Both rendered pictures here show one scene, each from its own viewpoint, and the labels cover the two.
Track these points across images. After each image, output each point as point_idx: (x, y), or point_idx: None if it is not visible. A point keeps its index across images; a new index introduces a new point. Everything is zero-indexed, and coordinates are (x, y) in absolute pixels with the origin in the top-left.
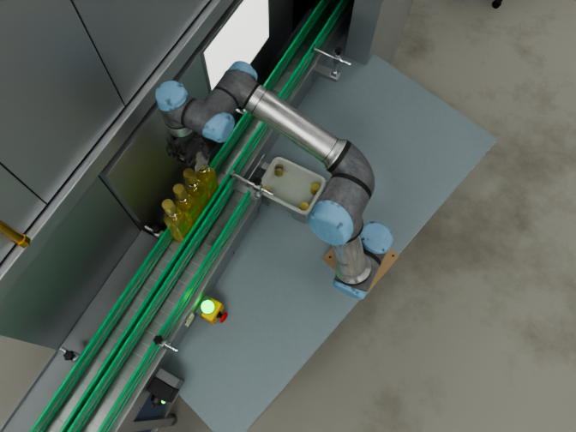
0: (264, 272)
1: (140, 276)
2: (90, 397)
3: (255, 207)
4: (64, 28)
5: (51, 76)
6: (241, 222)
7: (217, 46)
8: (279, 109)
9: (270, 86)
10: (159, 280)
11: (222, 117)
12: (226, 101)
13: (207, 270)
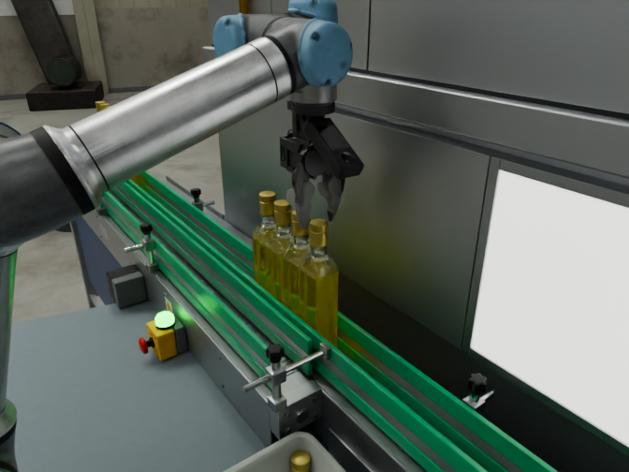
0: (165, 424)
1: (240, 249)
2: (152, 204)
3: (265, 413)
4: None
5: None
6: (245, 370)
7: (540, 214)
8: (207, 62)
9: None
10: (216, 251)
11: (231, 15)
12: (261, 22)
13: (201, 313)
